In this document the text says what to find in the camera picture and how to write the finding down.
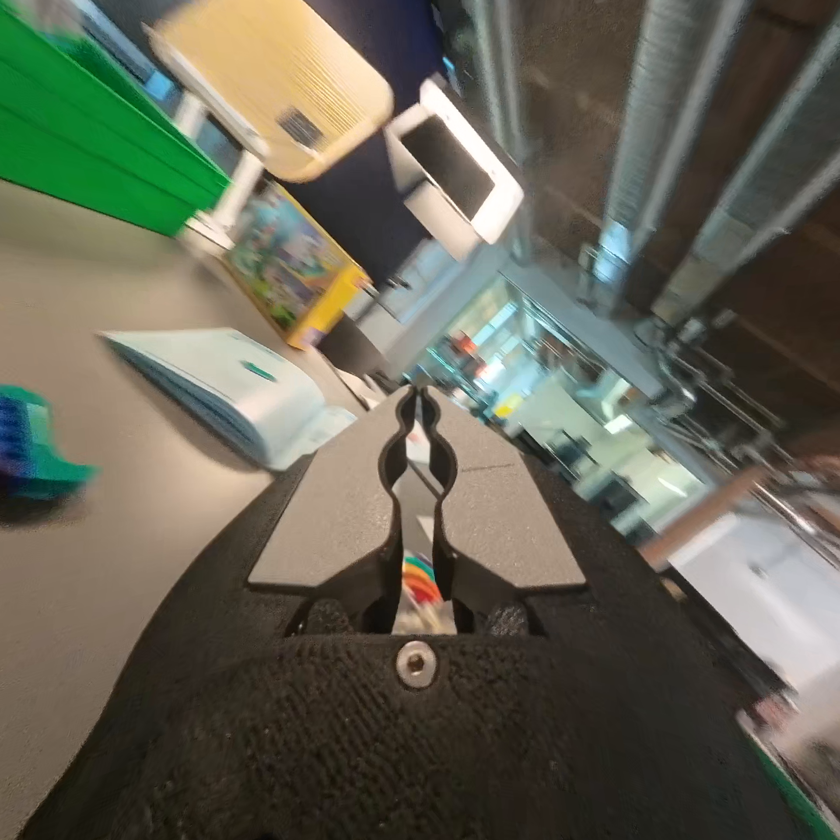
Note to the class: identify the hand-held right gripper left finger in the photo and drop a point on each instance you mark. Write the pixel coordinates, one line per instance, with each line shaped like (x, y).
(328, 512)

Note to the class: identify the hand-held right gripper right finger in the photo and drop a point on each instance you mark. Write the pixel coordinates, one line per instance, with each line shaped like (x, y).
(505, 518)

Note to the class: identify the blue and green lego build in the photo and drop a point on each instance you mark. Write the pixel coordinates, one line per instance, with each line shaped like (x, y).
(33, 446)

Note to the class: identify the white stand post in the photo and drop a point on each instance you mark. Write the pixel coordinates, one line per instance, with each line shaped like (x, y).
(229, 190)

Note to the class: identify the silver ventilation duct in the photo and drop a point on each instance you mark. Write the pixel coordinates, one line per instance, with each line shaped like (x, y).
(754, 190)
(663, 111)

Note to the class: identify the white framed monitor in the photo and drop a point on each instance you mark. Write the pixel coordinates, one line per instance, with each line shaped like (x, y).
(459, 164)

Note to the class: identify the light wooden panel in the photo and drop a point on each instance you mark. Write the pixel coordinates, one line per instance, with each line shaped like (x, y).
(282, 79)

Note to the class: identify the white tissue pack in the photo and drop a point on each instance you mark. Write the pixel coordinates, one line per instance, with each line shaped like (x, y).
(216, 387)
(328, 426)

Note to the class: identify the green board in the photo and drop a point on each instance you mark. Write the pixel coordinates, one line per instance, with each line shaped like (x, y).
(85, 144)

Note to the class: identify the colourful lego box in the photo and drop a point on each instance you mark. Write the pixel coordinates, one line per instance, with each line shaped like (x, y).
(289, 262)

